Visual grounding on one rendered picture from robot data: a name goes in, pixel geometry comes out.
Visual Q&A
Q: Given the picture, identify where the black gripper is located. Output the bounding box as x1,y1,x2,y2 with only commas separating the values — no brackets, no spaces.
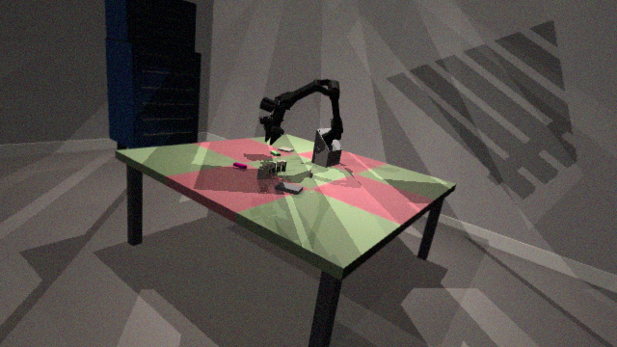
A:
263,114,284,146

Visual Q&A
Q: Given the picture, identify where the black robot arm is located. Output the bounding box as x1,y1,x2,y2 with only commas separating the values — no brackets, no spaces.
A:
259,79,343,145

